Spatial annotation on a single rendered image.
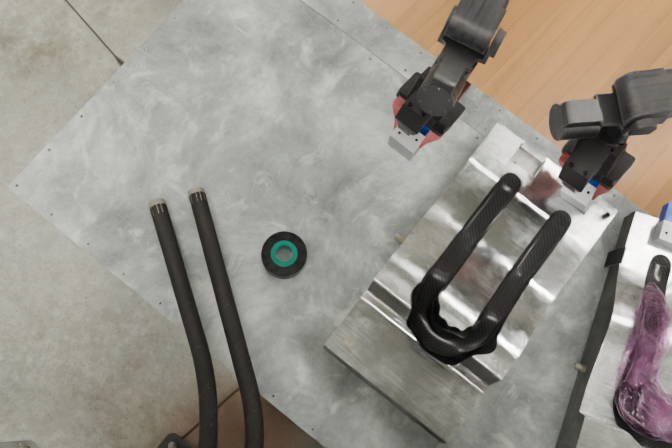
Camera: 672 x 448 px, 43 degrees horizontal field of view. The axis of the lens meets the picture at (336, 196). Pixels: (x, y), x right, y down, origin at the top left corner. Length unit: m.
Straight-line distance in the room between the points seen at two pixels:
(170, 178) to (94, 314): 0.87
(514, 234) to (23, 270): 1.42
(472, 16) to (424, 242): 0.40
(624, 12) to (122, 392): 1.53
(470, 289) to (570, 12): 0.63
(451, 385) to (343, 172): 0.43
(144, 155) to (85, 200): 0.13
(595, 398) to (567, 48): 0.67
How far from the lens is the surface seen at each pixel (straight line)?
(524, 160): 1.58
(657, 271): 1.62
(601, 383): 1.53
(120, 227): 1.59
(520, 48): 1.73
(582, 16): 1.80
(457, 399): 1.48
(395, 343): 1.47
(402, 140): 1.44
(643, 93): 1.30
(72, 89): 2.57
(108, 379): 2.37
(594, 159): 1.36
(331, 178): 1.58
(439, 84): 1.25
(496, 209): 1.52
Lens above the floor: 2.32
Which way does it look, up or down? 75 degrees down
